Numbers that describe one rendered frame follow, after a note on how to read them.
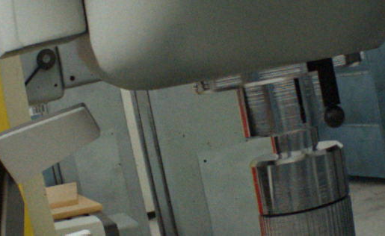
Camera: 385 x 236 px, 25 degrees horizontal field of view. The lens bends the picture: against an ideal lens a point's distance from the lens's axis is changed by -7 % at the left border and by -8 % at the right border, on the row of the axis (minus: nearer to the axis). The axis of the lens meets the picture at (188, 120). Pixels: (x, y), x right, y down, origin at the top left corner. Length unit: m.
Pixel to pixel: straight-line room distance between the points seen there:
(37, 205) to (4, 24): 1.77
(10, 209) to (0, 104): 1.64
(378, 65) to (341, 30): 7.32
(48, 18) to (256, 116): 0.11
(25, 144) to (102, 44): 0.13
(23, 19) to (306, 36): 0.12
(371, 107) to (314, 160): 7.36
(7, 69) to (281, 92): 1.75
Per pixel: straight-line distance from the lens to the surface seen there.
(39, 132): 0.49
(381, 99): 7.69
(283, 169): 0.42
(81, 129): 0.49
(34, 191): 2.14
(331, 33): 0.38
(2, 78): 2.13
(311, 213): 0.42
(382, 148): 7.74
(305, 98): 0.41
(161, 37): 0.36
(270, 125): 0.42
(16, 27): 0.39
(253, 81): 0.39
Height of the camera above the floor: 1.32
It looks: 3 degrees down
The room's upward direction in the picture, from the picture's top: 11 degrees counter-clockwise
